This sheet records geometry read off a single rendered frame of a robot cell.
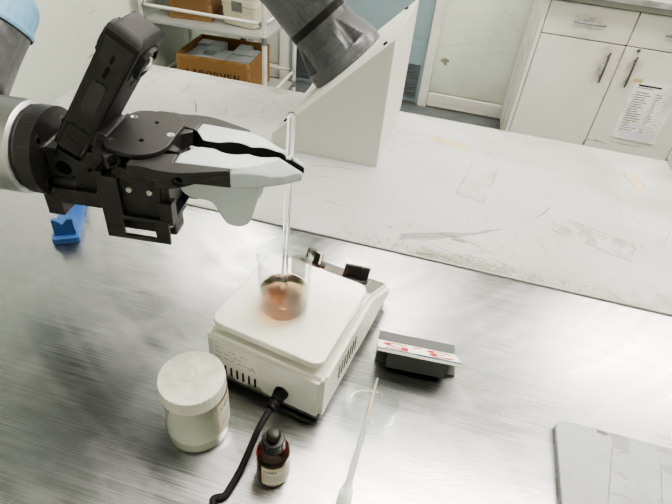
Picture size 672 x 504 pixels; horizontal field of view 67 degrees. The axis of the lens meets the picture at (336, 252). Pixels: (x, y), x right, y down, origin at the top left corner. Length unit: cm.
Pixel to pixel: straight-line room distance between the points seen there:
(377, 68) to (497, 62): 264
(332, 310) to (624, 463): 32
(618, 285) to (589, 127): 225
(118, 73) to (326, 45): 61
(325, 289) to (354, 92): 43
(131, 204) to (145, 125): 6
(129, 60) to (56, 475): 36
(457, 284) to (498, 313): 7
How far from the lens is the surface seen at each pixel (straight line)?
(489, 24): 341
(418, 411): 56
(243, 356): 51
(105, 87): 40
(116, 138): 42
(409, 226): 79
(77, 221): 80
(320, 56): 97
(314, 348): 48
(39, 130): 46
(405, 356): 57
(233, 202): 41
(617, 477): 59
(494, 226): 84
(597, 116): 300
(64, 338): 65
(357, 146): 91
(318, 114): 91
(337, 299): 53
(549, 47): 285
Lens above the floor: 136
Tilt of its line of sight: 40 degrees down
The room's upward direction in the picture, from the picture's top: 6 degrees clockwise
